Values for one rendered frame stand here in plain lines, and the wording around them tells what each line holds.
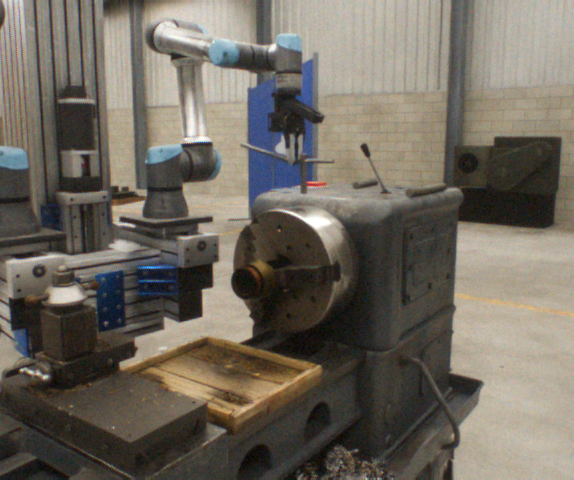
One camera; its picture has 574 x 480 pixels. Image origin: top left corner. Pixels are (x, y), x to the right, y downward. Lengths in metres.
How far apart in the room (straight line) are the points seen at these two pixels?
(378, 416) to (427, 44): 11.02
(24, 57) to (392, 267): 1.21
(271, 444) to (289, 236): 0.48
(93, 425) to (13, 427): 0.22
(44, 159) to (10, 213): 0.30
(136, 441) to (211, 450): 0.14
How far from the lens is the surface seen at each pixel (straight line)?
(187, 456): 0.95
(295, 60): 1.64
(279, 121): 1.64
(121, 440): 0.92
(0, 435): 1.13
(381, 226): 1.43
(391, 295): 1.49
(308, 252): 1.36
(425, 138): 12.07
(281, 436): 1.30
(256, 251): 1.38
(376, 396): 1.56
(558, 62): 11.41
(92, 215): 1.86
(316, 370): 1.30
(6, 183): 1.63
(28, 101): 1.86
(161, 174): 1.84
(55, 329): 1.09
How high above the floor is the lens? 1.40
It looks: 9 degrees down
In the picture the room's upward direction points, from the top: straight up
